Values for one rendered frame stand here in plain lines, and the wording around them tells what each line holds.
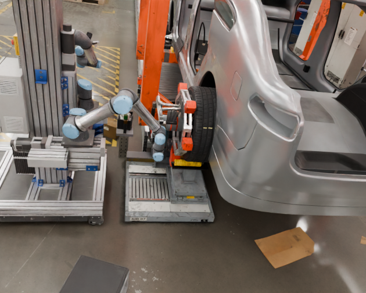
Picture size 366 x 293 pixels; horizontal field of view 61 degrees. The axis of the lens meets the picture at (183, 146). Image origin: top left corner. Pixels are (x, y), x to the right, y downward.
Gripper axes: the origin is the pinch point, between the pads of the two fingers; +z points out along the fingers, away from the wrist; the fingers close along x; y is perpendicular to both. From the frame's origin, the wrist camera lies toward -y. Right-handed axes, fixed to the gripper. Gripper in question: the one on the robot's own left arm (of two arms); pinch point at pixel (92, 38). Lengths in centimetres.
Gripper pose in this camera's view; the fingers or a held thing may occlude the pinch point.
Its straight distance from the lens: 330.5
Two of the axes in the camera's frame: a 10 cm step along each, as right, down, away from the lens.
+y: -2.9, 7.8, 5.5
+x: 9.5, 3.0, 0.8
